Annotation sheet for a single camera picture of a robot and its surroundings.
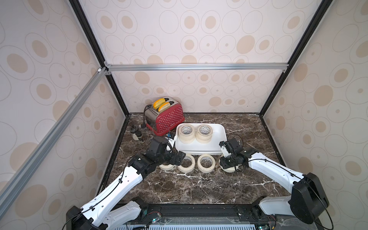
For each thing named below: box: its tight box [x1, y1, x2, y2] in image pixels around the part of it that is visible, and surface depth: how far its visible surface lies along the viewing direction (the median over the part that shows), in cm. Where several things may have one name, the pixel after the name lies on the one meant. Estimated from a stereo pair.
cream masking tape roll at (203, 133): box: [195, 124, 213, 144], surface depth 102 cm
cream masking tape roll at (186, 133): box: [178, 124, 196, 145], surface depth 102 cm
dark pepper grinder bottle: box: [135, 130, 143, 142], surface depth 98 cm
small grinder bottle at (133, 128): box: [129, 124, 139, 141], surface depth 99 cm
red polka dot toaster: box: [144, 96, 185, 137], surface depth 102 cm
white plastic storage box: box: [174, 123, 228, 155], surface depth 103 cm
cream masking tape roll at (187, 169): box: [177, 153, 196, 173], surface depth 90 cm
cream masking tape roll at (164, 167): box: [158, 163, 175, 171], surface depth 89 cm
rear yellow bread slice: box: [152, 97, 166, 110], surface depth 100 cm
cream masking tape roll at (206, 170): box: [197, 153, 216, 173], surface depth 90 cm
